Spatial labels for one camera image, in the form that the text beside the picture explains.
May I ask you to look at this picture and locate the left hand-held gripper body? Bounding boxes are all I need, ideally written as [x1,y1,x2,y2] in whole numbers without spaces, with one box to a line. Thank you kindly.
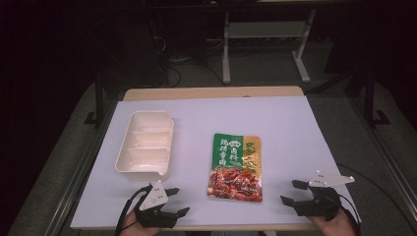
[132,180,180,229]

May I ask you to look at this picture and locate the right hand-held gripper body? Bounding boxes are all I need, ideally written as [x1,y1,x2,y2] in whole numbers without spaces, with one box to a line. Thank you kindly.
[293,169,356,221]

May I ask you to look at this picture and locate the white divided plastic container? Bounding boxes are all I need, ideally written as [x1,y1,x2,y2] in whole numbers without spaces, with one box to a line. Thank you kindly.
[114,110,175,183]

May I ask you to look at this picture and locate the green and red seasoning packet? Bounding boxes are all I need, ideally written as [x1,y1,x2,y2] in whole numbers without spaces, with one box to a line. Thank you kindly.
[207,132,264,204]

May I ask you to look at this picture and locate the person's right hand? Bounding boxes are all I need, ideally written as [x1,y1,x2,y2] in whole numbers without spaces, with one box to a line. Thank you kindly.
[308,208,357,236]

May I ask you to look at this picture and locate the person's left hand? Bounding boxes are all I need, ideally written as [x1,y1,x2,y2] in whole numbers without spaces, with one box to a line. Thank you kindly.
[119,209,162,236]

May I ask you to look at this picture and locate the white table sheet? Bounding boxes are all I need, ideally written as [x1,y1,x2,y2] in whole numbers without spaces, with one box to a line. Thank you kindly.
[70,94,362,231]

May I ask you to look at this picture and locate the black metal stand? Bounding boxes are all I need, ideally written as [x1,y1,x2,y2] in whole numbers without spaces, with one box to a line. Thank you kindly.
[363,65,391,128]
[83,73,106,130]

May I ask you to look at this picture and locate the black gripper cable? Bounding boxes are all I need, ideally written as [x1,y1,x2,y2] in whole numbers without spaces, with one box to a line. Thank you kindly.
[114,185,153,236]
[336,162,417,236]

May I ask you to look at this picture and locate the black floor cables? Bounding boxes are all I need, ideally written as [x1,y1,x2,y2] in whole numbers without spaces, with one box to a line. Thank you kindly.
[149,19,228,89]

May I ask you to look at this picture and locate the white metal stand frame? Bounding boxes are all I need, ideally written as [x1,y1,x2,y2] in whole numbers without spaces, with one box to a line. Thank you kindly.
[221,9,318,85]

